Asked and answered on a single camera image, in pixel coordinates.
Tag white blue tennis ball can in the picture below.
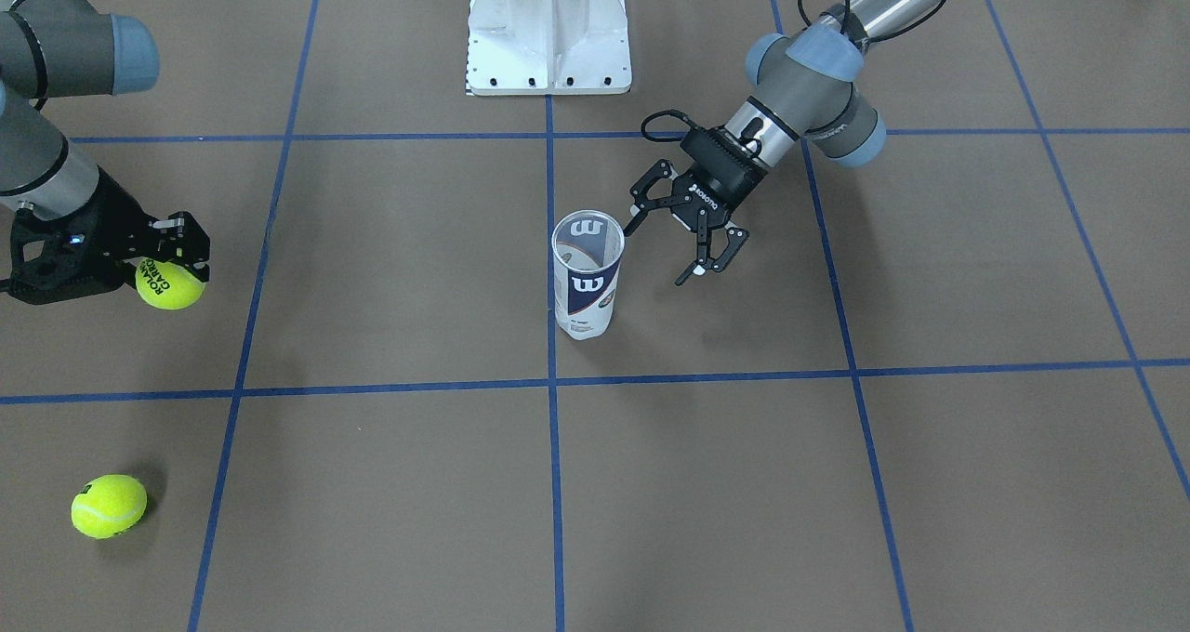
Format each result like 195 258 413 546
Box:
549 209 626 342

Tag right grey silver robot arm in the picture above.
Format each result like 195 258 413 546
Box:
1 0 211 305

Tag white camera mast base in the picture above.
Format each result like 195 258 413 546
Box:
465 0 633 96

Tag left grey silver robot arm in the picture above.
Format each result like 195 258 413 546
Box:
625 0 947 284

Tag yellow tennis ball Wilson logo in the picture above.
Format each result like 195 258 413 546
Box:
71 474 148 540

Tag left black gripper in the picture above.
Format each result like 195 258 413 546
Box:
624 126 768 286

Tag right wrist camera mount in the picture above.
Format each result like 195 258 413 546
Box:
4 209 125 306

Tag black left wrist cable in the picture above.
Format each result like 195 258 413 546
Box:
640 0 875 146

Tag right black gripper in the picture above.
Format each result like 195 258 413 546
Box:
67 169 211 289

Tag yellow tennis ball Roland Garros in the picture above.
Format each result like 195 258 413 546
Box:
133 257 205 309

